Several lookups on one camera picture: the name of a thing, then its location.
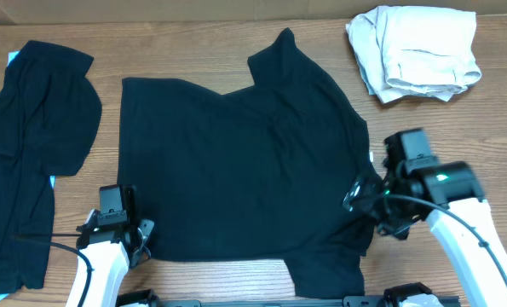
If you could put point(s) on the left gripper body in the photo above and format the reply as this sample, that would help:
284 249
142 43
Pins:
145 228

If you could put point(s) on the black garment pile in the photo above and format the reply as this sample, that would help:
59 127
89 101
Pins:
49 118

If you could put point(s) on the light blue folded garment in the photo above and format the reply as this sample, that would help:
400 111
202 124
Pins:
369 88

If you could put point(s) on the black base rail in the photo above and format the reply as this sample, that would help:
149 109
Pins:
270 303

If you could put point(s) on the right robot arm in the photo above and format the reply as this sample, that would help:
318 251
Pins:
450 199

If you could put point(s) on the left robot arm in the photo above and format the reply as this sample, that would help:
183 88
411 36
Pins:
112 241

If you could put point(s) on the folded beige shorts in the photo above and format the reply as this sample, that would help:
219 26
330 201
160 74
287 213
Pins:
416 51

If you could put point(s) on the light blue cloth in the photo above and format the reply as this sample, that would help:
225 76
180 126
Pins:
11 56

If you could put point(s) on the black t-shirt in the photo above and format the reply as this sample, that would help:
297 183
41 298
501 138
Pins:
257 173

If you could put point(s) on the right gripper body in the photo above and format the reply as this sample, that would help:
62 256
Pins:
398 214

